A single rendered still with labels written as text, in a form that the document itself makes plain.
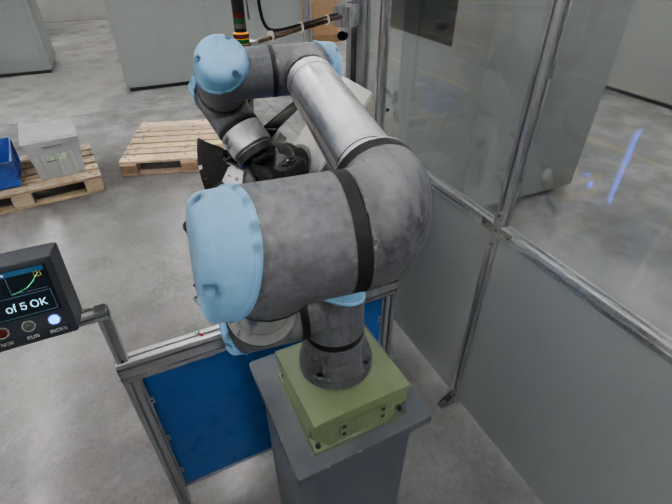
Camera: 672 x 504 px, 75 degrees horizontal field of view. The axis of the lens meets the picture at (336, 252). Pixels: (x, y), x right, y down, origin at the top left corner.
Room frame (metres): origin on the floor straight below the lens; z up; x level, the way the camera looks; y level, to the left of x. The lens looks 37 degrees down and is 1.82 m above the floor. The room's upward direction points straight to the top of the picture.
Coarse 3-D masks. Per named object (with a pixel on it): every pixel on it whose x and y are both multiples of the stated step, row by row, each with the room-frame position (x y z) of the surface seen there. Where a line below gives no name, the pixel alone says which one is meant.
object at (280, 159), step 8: (272, 152) 0.70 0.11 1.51; (256, 160) 0.68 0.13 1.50; (264, 160) 0.67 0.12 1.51; (272, 160) 0.66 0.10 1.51; (280, 160) 0.65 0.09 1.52; (288, 160) 0.62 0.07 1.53; (296, 160) 0.62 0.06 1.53; (304, 160) 0.62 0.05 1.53; (256, 168) 0.66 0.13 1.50; (264, 168) 0.64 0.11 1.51; (272, 168) 0.62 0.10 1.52; (280, 168) 0.61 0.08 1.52; (288, 168) 0.60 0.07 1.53; (296, 168) 0.61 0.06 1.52; (304, 168) 0.62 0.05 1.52; (264, 176) 0.65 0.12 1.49; (272, 176) 0.62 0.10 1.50; (280, 176) 0.61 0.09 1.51; (288, 176) 0.60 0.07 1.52
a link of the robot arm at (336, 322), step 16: (320, 304) 0.55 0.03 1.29; (336, 304) 0.55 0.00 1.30; (352, 304) 0.56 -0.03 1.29; (304, 320) 0.53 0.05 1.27; (320, 320) 0.54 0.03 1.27; (336, 320) 0.55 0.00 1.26; (352, 320) 0.56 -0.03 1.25; (304, 336) 0.53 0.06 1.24; (320, 336) 0.55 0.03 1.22; (336, 336) 0.55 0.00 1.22; (352, 336) 0.56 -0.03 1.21
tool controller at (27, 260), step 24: (0, 264) 0.72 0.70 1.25; (24, 264) 0.72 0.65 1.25; (48, 264) 0.74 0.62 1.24; (0, 288) 0.69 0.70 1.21; (24, 288) 0.70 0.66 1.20; (48, 288) 0.71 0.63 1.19; (72, 288) 0.79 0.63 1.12; (0, 312) 0.67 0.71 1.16; (24, 312) 0.68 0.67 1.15; (48, 312) 0.70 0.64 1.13; (72, 312) 0.71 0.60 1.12; (24, 336) 0.66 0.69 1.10; (48, 336) 0.67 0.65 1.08
